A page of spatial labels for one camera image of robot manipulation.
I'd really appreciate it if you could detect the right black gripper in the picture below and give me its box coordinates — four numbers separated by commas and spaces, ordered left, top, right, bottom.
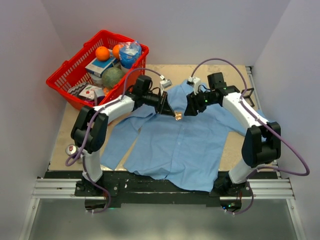
184, 88, 218, 117

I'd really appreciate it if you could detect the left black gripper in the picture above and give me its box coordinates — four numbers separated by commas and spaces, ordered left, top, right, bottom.
142, 91, 176, 117

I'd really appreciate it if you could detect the light blue button shirt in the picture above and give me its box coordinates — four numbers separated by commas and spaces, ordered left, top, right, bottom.
100, 80, 270, 193

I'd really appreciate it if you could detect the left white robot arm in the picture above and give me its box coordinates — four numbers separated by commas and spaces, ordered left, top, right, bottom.
70, 75, 175, 196

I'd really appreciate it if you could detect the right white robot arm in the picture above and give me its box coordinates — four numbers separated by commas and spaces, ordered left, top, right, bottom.
184, 72, 281, 197

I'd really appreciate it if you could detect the green melon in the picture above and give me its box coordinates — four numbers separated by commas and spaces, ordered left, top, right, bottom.
101, 67, 125, 90

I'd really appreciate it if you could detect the blue white plastic bag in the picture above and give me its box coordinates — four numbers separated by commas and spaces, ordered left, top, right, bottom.
119, 40, 142, 72

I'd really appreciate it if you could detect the cherry picture packet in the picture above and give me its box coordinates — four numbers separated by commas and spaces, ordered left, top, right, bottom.
78, 84, 100, 100

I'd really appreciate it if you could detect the orange fruit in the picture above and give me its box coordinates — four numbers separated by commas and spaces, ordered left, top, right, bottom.
112, 44, 123, 60
95, 46, 110, 62

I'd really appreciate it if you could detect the white blue carton box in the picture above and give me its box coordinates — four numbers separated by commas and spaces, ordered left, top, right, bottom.
85, 56, 120, 78

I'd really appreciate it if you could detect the energy drink can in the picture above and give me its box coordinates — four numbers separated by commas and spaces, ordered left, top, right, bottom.
65, 144, 83, 166

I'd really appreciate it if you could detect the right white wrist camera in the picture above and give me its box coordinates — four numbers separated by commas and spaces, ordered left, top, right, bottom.
186, 76, 201, 88

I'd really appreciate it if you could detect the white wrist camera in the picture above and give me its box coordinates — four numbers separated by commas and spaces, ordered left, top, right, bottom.
186, 76, 201, 88
159, 75, 172, 92

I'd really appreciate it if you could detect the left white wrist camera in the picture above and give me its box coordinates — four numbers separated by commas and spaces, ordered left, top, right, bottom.
159, 75, 172, 92

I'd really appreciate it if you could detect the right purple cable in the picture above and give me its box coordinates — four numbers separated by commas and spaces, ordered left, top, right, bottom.
191, 57, 311, 216

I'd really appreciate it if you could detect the black base frame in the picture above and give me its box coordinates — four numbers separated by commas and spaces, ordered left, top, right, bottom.
39, 171, 279, 212

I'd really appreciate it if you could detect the aluminium rail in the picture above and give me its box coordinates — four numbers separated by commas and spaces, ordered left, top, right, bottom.
32, 178, 295, 200

